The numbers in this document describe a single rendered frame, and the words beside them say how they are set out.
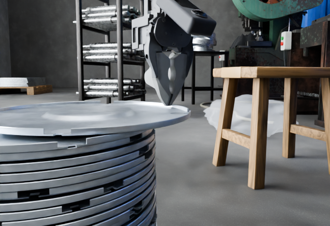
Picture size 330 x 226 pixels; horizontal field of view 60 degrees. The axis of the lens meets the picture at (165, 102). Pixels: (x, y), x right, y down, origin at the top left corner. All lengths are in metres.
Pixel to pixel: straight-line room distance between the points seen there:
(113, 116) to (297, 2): 3.38
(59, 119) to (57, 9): 6.89
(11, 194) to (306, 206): 0.65
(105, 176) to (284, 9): 3.36
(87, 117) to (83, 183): 0.10
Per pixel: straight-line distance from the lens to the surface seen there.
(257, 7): 3.45
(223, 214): 0.69
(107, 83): 2.14
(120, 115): 0.38
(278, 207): 0.76
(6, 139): 0.33
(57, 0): 7.28
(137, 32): 0.51
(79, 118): 0.37
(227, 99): 0.95
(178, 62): 0.49
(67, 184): 0.29
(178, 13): 0.44
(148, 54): 0.46
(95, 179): 0.30
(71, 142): 0.29
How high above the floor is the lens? 0.31
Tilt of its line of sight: 6 degrees down
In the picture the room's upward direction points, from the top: straight up
